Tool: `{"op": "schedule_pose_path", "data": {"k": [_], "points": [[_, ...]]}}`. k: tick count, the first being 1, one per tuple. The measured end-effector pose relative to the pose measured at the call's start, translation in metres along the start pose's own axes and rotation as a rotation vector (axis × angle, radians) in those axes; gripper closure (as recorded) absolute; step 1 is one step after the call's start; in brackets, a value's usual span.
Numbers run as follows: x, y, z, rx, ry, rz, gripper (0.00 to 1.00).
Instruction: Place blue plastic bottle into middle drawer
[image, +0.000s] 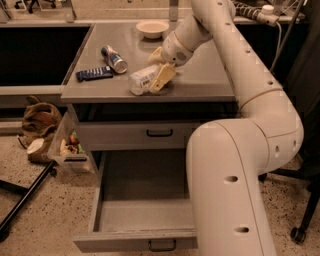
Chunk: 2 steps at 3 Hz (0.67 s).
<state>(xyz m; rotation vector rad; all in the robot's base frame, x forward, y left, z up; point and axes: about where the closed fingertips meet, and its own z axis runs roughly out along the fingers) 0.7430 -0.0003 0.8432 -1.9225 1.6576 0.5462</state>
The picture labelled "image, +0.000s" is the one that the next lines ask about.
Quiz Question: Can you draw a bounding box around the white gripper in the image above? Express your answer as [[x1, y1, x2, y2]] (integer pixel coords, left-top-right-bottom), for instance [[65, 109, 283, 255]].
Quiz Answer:
[[146, 31, 193, 93]]

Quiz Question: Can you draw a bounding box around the clear plastic water bottle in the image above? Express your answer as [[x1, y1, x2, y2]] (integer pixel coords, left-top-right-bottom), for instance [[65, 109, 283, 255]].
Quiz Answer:
[[128, 64, 161, 96]]

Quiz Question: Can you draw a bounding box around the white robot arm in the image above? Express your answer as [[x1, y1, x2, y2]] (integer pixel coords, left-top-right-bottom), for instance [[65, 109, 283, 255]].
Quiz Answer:
[[149, 0, 304, 256]]

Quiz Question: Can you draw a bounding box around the grey drawer cabinet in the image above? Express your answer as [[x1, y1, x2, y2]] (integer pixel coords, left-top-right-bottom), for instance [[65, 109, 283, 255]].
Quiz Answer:
[[62, 21, 237, 170]]

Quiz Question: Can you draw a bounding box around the open grey lower drawer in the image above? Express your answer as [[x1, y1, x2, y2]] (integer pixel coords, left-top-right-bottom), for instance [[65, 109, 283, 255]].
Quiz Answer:
[[74, 149, 197, 253]]

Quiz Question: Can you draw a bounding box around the white bowl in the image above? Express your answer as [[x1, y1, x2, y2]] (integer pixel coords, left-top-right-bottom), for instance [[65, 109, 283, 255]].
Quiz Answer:
[[136, 20, 169, 39]]

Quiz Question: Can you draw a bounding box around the silver blue soda can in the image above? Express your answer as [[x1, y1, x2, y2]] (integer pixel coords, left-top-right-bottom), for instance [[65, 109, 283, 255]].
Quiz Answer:
[[101, 45, 128, 74]]

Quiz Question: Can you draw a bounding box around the dark blue snack bar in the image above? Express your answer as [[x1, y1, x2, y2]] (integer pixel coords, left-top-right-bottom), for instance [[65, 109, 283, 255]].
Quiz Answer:
[[76, 66, 113, 82]]

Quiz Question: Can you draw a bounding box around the clear plastic storage bin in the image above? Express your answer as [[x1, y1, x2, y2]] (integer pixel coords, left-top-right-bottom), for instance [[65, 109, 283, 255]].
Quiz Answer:
[[48, 112, 92, 172]]

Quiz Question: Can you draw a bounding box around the brown cloth bag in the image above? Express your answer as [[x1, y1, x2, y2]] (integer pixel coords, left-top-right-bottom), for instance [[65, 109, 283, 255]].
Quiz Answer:
[[17, 96, 62, 163]]

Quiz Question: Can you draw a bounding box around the black metal stand leg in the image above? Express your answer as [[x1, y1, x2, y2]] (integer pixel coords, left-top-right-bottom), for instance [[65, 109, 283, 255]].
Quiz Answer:
[[0, 162, 57, 242]]

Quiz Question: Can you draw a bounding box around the white coiled hose fixture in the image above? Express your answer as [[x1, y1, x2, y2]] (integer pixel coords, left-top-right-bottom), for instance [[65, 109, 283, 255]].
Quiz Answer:
[[232, 0, 279, 27]]

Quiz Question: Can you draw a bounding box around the white hanging cable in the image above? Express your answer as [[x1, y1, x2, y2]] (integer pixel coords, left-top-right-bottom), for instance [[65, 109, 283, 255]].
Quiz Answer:
[[269, 21, 284, 74]]

